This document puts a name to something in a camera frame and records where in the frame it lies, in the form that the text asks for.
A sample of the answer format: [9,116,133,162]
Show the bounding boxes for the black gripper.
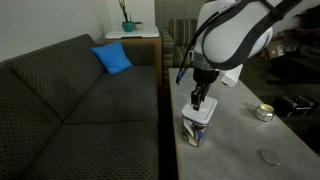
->
[190,67,221,112]

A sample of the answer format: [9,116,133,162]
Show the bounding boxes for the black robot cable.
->
[175,0,304,86]

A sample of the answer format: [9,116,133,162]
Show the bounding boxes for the wooden side table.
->
[99,34,164,88]

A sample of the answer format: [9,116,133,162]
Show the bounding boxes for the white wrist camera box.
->
[221,63,245,89]

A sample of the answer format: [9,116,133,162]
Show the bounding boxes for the grey window blinds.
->
[154,0,212,31]

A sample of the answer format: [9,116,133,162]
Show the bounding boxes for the black equipment case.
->
[273,94,320,118]

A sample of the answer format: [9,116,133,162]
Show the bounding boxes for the plant in small white pot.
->
[133,21,145,31]

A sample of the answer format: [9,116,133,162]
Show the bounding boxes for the blue square cushion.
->
[90,40,134,75]

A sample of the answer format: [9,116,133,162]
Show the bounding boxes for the striped armchair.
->
[159,18,202,70]

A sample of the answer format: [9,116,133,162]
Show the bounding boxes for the plant in teal pot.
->
[118,0,136,33]

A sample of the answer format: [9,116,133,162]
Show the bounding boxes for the white flat board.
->
[104,26,160,40]

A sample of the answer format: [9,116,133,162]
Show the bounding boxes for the dark grey fabric sofa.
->
[0,33,164,180]

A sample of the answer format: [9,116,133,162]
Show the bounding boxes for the white rectangular container lid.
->
[181,97,218,125]

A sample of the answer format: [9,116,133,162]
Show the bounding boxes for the clear plastic storage container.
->
[181,114,208,148]

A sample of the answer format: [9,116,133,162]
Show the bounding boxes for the round grey metal disc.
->
[259,148,283,167]

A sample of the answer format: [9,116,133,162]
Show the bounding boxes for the candle in silver jar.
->
[254,103,275,123]

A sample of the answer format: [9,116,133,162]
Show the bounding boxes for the brown cardboard box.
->
[264,36,286,61]

